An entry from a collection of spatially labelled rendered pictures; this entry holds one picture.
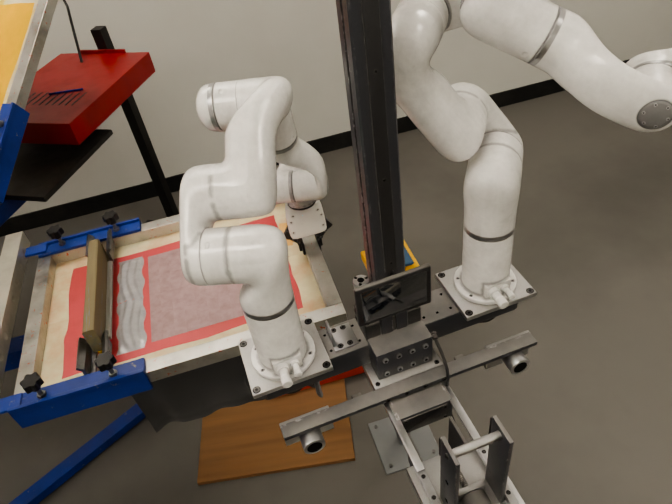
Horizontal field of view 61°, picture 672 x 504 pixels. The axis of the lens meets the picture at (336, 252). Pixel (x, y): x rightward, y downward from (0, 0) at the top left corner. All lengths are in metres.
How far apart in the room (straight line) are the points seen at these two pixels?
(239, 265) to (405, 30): 0.43
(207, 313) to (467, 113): 0.86
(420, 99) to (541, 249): 2.15
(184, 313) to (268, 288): 0.64
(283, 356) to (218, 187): 0.34
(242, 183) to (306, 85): 2.68
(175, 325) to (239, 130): 0.70
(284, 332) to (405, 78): 0.47
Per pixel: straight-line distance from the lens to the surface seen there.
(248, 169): 0.92
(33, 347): 1.60
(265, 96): 0.98
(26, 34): 2.22
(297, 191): 1.33
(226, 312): 1.49
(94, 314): 1.49
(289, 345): 1.04
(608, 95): 0.87
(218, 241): 0.91
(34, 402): 1.45
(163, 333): 1.51
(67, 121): 2.32
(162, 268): 1.69
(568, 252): 3.03
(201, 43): 3.39
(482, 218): 1.04
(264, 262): 0.89
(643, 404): 2.52
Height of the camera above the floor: 2.01
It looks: 42 degrees down
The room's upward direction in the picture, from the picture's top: 9 degrees counter-clockwise
